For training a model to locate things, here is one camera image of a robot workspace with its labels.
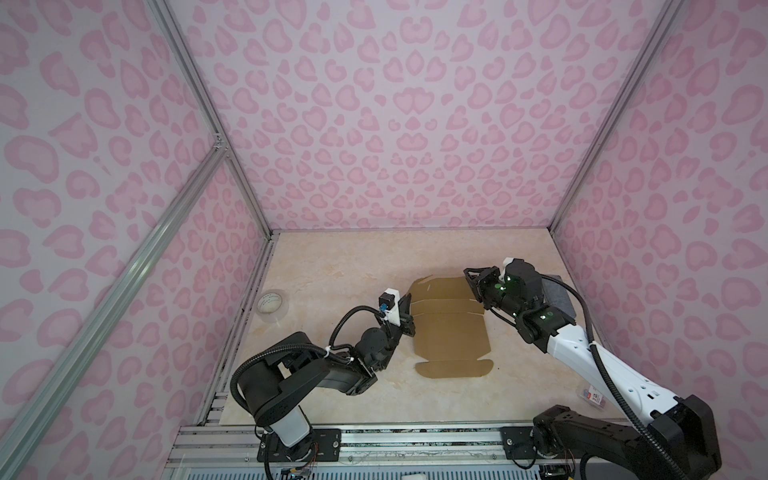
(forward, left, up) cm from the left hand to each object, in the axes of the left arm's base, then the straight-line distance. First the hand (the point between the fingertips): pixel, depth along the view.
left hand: (413, 293), depth 79 cm
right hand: (+4, -13, +5) cm, 14 cm away
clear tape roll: (+8, +45, -18) cm, 49 cm away
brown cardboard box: (-2, -11, -17) cm, 21 cm away
